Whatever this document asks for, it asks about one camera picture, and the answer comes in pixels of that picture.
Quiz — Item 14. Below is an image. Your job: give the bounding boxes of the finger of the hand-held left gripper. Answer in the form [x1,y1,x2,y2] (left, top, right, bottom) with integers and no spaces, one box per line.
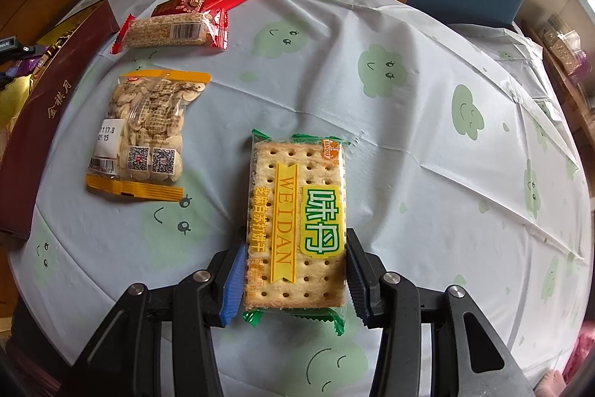
[0,35,49,59]

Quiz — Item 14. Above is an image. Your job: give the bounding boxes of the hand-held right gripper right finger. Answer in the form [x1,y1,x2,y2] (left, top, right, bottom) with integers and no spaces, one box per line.
[344,230,535,397]

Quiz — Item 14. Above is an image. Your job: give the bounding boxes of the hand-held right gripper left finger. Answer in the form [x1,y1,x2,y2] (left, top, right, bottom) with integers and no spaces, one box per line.
[70,239,249,397]

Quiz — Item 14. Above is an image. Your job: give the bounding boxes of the purple snack packet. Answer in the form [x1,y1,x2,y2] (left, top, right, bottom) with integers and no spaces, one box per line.
[14,57,45,74]

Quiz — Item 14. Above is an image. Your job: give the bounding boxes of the gold tin box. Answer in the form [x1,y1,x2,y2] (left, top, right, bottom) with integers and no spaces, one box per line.
[0,0,122,240]

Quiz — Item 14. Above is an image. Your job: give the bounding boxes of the cracker packet with green ends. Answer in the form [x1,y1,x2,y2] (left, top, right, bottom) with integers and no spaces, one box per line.
[242,128,350,336]

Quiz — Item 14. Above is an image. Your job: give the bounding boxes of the clear seed packet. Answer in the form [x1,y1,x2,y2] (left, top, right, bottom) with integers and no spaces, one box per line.
[85,69,212,203]

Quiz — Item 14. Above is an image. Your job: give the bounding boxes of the sesame bar packet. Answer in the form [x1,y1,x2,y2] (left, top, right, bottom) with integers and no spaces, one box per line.
[109,9,231,54]

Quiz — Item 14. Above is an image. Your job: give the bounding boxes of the crimson gold-print snack packet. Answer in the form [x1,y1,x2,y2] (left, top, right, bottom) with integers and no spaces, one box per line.
[151,0,211,19]

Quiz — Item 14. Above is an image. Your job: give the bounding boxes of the white printed tablecloth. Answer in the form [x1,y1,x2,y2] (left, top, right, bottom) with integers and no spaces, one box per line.
[7,0,593,384]

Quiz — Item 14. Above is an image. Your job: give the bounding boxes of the pale pink cloth cover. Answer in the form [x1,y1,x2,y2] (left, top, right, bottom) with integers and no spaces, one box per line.
[534,369,565,397]

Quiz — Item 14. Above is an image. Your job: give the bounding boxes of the pink cushion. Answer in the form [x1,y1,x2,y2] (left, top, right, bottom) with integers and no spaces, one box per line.
[560,327,595,384]

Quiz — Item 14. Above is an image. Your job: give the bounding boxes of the wooden side desk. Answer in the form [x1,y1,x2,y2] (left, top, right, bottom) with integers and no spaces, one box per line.
[521,20,595,137]

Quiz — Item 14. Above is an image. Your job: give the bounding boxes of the tissue box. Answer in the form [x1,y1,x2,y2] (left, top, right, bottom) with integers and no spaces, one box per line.
[541,27,586,72]

